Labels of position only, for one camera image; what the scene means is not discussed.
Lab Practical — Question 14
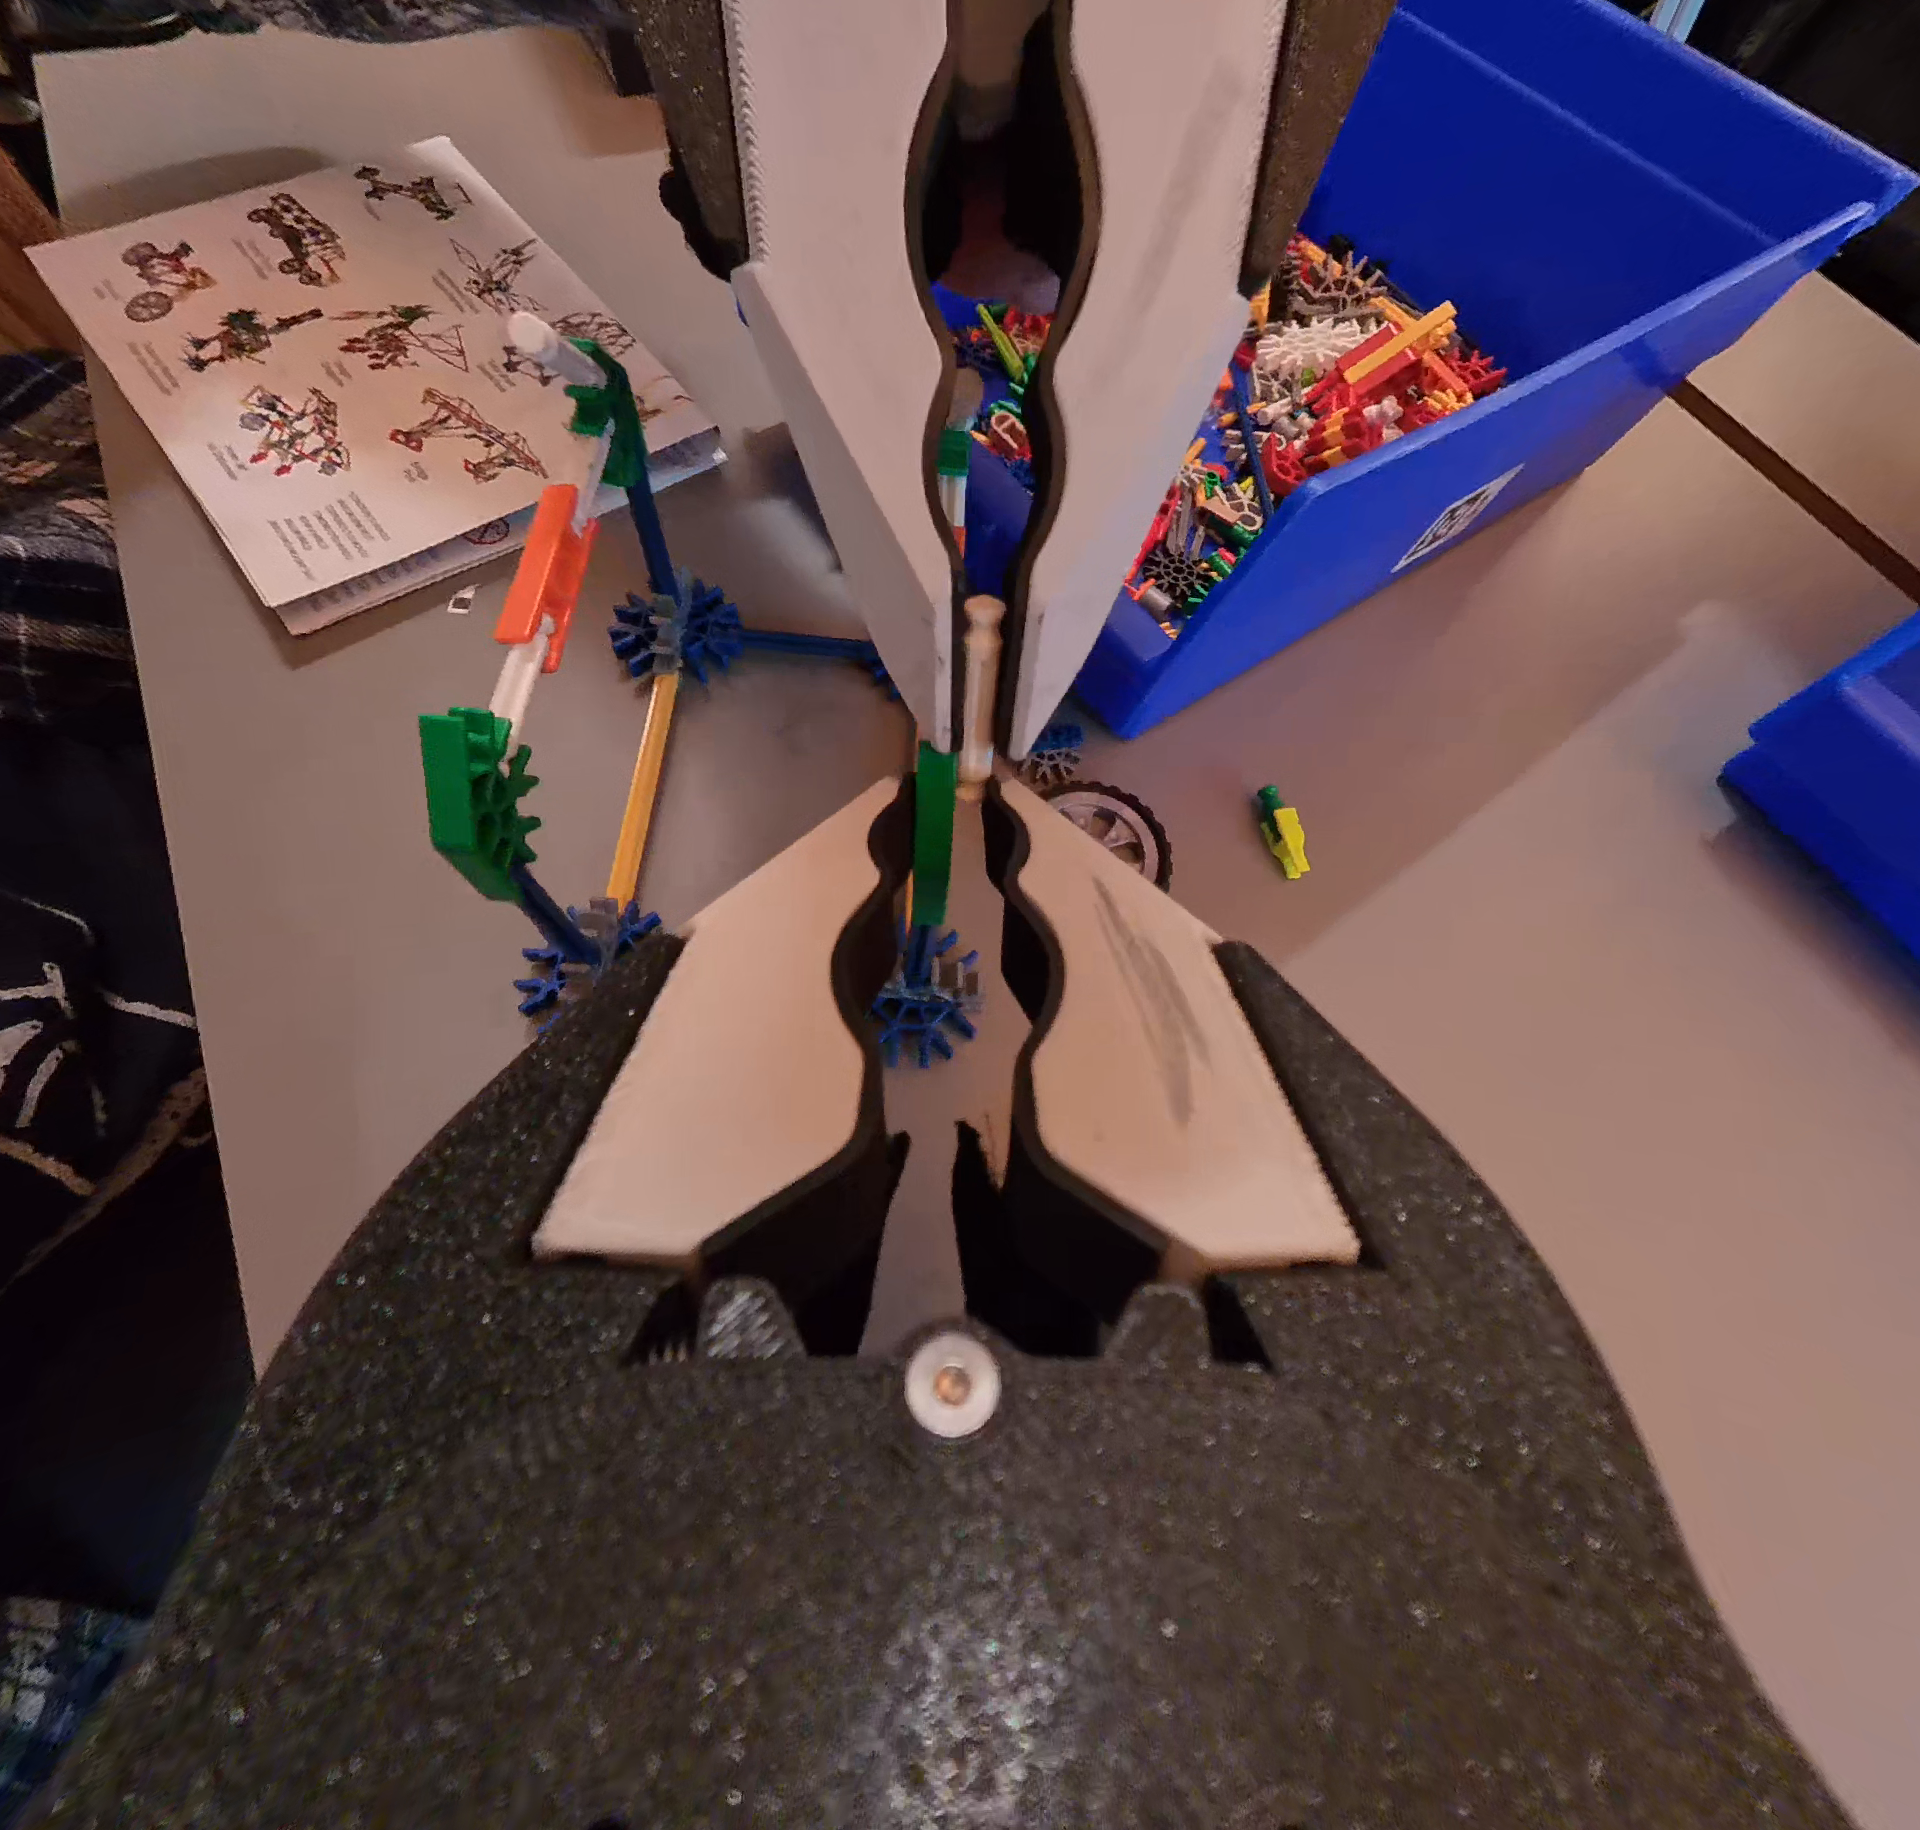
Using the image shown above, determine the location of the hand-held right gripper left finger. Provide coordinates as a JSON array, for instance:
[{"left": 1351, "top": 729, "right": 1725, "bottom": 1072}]
[{"left": 532, "top": 773, "right": 920, "bottom": 1277}]

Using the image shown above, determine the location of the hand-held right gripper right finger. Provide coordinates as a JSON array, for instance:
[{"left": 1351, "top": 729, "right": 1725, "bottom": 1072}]
[{"left": 989, "top": 780, "right": 1362, "bottom": 1278}]

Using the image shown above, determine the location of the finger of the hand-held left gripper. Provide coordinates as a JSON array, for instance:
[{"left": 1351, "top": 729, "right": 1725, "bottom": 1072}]
[
  {"left": 1003, "top": 0, "right": 1306, "bottom": 763},
  {"left": 717, "top": 0, "right": 969, "bottom": 751}
]

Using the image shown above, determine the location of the pile of toy construction pieces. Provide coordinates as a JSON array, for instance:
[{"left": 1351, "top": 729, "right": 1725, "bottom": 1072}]
[{"left": 959, "top": 232, "right": 1510, "bottom": 639}]

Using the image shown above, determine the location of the green white toy rod piece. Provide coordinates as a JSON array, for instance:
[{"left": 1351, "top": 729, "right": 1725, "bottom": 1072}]
[{"left": 933, "top": 410, "right": 978, "bottom": 572}]

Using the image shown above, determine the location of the colourful toy rod model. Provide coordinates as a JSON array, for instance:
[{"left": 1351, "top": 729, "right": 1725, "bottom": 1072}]
[{"left": 418, "top": 311, "right": 1005, "bottom": 1075}]

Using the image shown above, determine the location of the large blue plastic bin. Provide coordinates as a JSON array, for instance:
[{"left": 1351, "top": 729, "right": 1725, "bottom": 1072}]
[{"left": 933, "top": 0, "right": 1920, "bottom": 741}]

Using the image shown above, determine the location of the grey toy wheel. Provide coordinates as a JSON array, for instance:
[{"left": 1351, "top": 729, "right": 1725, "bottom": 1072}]
[{"left": 1046, "top": 783, "right": 1175, "bottom": 894}]

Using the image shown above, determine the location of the toy instruction booklet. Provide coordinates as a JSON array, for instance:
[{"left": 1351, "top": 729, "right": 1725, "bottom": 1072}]
[{"left": 22, "top": 133, "right": 727, "bottom": 639}]

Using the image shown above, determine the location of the dark printed cloth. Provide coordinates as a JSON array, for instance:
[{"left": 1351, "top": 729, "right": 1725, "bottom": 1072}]
[{"left": 0, "top": 729, "right": 259, "bottom": 1607}]

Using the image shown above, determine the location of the plaid shirt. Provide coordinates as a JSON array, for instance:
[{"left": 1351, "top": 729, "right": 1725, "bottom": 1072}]
[{"left": 0, "top": 352, "right": 143, "bottom": 729}]

